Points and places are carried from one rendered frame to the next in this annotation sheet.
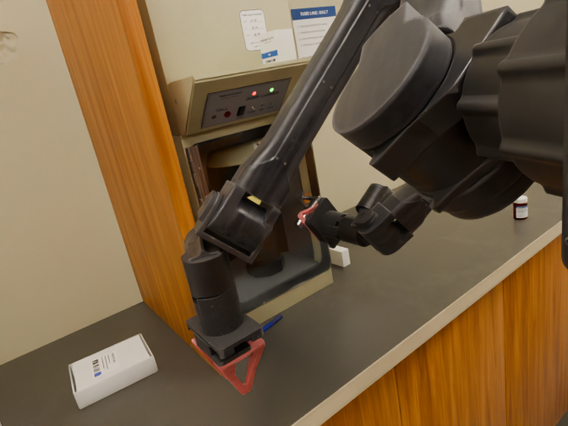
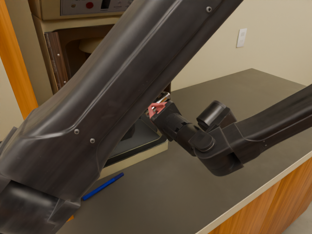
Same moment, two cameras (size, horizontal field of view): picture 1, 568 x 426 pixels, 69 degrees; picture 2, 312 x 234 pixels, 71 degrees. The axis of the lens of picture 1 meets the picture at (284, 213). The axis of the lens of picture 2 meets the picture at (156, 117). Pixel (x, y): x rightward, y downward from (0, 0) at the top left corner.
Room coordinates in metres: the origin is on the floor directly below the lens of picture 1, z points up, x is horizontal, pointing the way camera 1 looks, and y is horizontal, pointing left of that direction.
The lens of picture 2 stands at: (0.38, -0.05, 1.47)
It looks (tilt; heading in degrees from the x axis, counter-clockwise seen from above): 32 degrees down; 0
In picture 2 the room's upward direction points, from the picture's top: straight up
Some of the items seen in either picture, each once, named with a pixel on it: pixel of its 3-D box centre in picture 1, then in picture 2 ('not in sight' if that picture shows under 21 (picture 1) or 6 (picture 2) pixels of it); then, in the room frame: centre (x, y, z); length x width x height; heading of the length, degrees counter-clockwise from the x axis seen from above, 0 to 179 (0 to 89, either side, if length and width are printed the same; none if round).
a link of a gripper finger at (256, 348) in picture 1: (234, 359); not in sight; (0.48, 0.10, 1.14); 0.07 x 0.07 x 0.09; 33
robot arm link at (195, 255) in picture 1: (208, 267); not in sight; (0.49, 0.11, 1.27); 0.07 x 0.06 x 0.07; 10
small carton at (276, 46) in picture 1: (277, 47); not in sight; (0.91, -0.05, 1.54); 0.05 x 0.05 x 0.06; 41
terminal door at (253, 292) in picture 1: (270, 215); (125, 101); (0.91, 0.03, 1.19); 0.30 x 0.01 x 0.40; 123
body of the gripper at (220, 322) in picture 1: (219, 311); not in sight; (0.49, 0.11, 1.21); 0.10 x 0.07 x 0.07; 33
